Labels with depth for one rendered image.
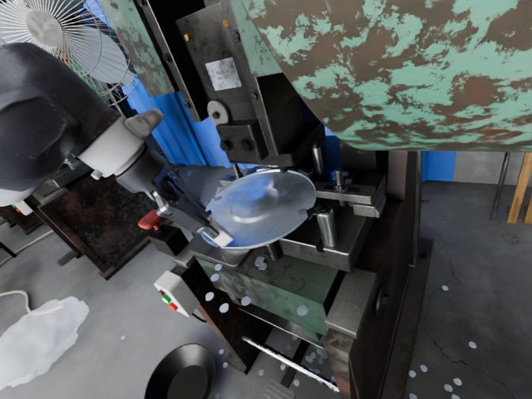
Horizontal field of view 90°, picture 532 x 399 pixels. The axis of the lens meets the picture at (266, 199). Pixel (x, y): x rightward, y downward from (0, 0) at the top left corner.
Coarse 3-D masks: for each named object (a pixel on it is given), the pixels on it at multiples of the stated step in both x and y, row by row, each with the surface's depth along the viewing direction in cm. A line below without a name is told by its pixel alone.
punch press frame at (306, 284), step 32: (128, 0) 46; (128, 32) 50; (256, 32) 37; (160, 64) 51; (256, 64) 40; (352, 160) 77; (384, 160) 81; (256, 256) 69; (288, 256) 66; (224, 288) 79; (256, 288) 66; (288, 288) 58; (320, 288) 56; (320, 320) 58
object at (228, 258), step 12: (204, 240) 58; (192, 252) 57; (204, 252) 55; (216, 252) 54; (228, 252) 53; (240, 252) 52; (252, 252) 53; (264, 252) 64; (276, 252) 64; (228, 264) 50; (240, 264) 50
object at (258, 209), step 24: (216, 192) 72; (240, 192) 70; (264, 192) 65; (288, 192) 64; (312, 192) 61; (216, 216) 64; (240, 216) 60; (264, 216) 58; (288, 216) 56; (240, 240) 55; (264, 240) 53
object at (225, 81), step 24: (216, 0) 46; (192, 24) 47; (216, 24) 45; (192, 48) 50; (216, 48) 48; (216, 72) 51; (240, 72) 48; (216, 96) 55; (240, 96) 51; (216, 120) 57; (240, 120) 55; (264, 120) 52; (288, 120) 57; (240, 144) 55; (264, 144) 55; (288, 144) 58
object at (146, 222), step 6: (144, 216) 79; (150, 216) 78; (156, 216) 77; (138, 222) 77; (144, 222) 76; (150, 222) 75; (156, 222) 76; (144, 228) 76; (150, 228) 75; (156, 228) 79
